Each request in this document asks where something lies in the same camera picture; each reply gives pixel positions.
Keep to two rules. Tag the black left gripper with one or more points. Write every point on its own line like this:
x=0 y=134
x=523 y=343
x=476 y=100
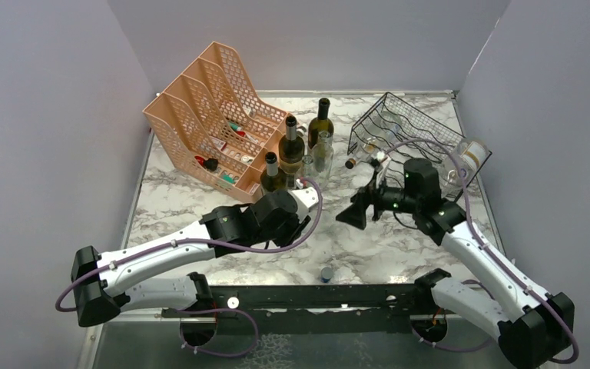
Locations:
x=295 y=232

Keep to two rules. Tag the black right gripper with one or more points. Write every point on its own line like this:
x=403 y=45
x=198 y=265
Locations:
x=356 y=213

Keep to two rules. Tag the green bottle brown Primitivo label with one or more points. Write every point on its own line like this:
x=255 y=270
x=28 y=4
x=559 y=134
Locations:
x=273 y=178

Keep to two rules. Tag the green wine bottle silver neck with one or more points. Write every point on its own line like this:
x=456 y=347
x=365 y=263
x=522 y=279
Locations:
x=291 y=151

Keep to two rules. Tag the green bottle cream label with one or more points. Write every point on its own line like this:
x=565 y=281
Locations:
x=320 y=123

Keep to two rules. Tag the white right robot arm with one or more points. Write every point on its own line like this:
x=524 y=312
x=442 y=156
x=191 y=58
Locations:
x=530 y=325

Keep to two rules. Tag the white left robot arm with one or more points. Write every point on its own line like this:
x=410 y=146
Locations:
x=105 y=284

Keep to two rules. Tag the clear bottle with cork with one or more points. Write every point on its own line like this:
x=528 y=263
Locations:
x=376 y=133

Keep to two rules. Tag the clear glass bottle blue seal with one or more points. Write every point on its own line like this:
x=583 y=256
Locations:
x=461 y=166

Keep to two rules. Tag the small blue grey cap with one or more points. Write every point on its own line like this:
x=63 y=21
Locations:
x=326 y=274

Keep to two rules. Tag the red and black marker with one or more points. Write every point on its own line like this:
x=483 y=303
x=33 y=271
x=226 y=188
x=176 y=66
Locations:
x=210 y=164

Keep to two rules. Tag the peach plastic file organizer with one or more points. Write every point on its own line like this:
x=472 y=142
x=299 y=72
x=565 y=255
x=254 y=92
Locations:
x=211 y=109

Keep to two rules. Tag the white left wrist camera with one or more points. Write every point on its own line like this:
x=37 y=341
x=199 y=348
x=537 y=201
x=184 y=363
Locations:
x=307 y=200

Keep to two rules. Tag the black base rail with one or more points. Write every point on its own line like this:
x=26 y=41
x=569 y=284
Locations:
x=315 y=309

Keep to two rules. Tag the black wire wine rack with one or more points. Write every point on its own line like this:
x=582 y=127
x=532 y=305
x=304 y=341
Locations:
x=433 y=140

